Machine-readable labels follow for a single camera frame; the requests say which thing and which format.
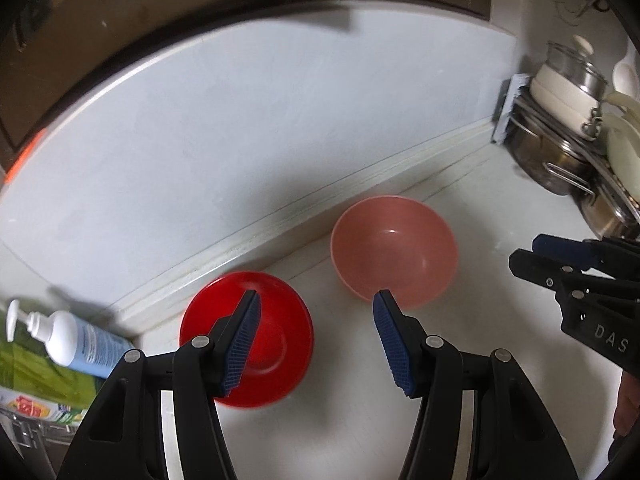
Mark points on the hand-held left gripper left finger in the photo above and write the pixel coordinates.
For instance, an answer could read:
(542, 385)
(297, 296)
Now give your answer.
(242, 345)

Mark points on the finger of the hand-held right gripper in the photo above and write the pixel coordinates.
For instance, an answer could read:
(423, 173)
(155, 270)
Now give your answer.
(535, 267)
(560, 250)

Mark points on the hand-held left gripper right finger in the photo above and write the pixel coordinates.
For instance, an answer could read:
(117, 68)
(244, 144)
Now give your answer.
(395, 345)

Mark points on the red bowl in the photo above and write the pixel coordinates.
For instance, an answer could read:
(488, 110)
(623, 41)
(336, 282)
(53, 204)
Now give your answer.
(280, 320)

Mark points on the pink bowl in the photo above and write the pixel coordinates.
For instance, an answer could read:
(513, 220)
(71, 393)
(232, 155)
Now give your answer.
(390, 250)

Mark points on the person's right hand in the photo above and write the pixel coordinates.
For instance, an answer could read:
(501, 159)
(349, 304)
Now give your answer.
(627, 410)

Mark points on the deep steel pot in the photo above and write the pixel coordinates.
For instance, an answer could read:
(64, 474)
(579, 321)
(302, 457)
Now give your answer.
(610, 215)

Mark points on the wide steel pot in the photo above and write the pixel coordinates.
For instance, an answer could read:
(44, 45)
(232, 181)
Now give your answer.
(545, 160)

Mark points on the large white ceramic pot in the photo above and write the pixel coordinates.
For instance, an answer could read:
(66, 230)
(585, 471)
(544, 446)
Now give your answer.
(625, 155)

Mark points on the steel pots on rack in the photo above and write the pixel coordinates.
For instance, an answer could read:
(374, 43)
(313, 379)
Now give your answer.
(507, 110)

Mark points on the small white pot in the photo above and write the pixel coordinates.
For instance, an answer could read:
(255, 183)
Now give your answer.
(560, 100)

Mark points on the white pump bottle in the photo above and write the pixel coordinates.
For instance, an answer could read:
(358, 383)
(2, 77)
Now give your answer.
(75, 342)

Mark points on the steel pot lid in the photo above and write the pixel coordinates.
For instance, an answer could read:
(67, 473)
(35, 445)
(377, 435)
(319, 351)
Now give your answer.
(575, 70)

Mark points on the cream plastic spoon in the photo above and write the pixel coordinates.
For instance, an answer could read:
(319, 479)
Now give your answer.
(627, 80)

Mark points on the green packet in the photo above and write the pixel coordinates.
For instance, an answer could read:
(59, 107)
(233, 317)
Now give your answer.
(30, 375)

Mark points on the stainless steel sink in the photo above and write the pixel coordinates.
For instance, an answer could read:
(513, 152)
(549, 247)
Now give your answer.
(25, 450)

